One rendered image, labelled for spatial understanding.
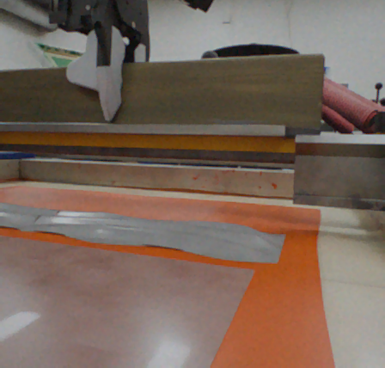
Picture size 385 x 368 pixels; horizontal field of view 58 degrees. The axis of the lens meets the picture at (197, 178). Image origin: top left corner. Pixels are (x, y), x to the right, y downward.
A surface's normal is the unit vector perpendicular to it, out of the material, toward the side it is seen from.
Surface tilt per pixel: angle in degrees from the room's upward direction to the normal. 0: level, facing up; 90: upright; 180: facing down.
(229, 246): 30
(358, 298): 0
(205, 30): 90
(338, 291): 0
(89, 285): 0
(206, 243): 38
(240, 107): 90
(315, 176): 90
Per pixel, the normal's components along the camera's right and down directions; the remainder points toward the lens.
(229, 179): -0.31, 0.07
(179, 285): 0.03, -1.00
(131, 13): 0.95, 0.06
